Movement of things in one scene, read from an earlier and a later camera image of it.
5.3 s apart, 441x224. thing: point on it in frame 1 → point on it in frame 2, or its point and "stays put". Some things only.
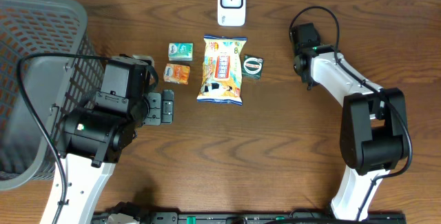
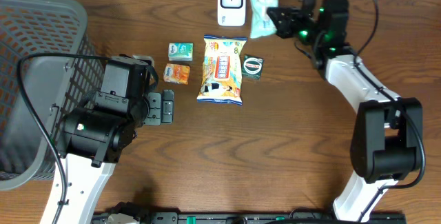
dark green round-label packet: (252, 67) stays put
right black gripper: (309, 82) → (283, 16)
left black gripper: (158, 103) stays put
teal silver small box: (180, 51) stays put
